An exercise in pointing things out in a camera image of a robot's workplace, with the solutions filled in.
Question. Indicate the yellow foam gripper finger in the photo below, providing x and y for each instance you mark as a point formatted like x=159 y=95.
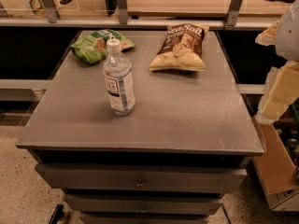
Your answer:
x=281 y=89
x=268 y=36

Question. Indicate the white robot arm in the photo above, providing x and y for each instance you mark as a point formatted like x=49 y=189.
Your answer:
x=287 y=36

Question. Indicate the brown sea salt chip bag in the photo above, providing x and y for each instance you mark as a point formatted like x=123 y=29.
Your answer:
x=181 y=49

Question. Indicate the clear plastic water bottle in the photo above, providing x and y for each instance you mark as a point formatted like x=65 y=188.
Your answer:
x=118 y=75

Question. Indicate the green rice chip bag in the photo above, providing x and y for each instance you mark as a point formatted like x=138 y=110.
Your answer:
x=92 y=48

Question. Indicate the cardboard box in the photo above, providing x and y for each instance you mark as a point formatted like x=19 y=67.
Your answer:
x=276 y=171

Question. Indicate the grey drawer cabinet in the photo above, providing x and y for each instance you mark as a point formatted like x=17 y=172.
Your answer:
x=196 y=120

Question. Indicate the wooden shelf with metal brackets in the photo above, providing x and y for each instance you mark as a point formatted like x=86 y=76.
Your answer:
x=153 y=13

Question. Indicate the middle grey drawer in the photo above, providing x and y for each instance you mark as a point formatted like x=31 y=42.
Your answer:
x=143 y=204

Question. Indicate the grey drawer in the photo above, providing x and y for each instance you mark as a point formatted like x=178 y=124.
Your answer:
x=141 y=178
x=143 y=204

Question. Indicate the top grey drawer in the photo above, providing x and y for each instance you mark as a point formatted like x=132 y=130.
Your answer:
x=141 y=178

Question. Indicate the colourful package behind glass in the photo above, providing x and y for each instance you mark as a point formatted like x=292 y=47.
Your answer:
x=22 y=8

